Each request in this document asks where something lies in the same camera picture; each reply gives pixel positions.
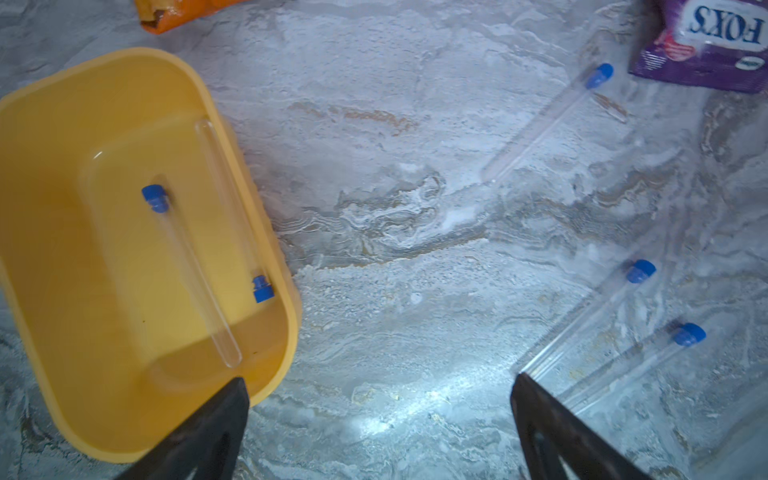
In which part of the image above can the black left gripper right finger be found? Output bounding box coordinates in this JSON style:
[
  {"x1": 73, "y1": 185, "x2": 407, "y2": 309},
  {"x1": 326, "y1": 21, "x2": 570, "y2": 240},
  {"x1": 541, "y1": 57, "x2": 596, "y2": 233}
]
[{"x1": 510, "y1": 373, "x2": 649, "y2": 479}]

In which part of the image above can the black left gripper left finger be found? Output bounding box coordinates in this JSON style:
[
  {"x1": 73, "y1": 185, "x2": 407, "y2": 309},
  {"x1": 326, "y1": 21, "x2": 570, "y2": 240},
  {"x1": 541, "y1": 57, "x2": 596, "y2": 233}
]
[{"x1": 118, "y1": 377, "x2": 250, "y2": 479}]

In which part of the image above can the test tube blue cap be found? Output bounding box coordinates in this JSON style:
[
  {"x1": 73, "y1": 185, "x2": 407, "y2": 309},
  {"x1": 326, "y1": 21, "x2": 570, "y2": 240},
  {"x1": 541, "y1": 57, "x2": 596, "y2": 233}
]
[
  {"x1": 481, "y1": 63, "x2": 614, "y2": 184},
  {"x1": 195, "y1": 118, "x2": 275, "y2": 303},
  {"x1": 141, "y1": 184, "x2": 243, "y2": 369},
  {"x1": 557, "y1": 319, "x2": 707, "y2": 415},
  {"x1": 514, "y1": 258, "x2": 657, "y2": 380}
]

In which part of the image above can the yellow plastic tray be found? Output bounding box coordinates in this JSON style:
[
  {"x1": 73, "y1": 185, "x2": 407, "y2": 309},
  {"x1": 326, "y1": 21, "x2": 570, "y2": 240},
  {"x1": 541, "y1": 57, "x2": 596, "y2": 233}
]
[{"x1": 1, "y1": 48, "x2": 301, "y2": 463}]

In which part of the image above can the purple candy bag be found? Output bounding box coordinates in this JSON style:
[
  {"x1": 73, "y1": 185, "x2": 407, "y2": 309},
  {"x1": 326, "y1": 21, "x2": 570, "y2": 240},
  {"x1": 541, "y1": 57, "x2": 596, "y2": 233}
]
[{"x1": 629, "y1": 0, "x2": 767, "y2": 94}]

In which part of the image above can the orange snack bag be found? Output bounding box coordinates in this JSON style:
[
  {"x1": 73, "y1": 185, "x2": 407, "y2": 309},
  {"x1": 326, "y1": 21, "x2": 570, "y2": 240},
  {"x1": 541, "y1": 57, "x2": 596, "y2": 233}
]
[{"x1": 134, "y1": 0, "x2": 244, "y2": 35}]

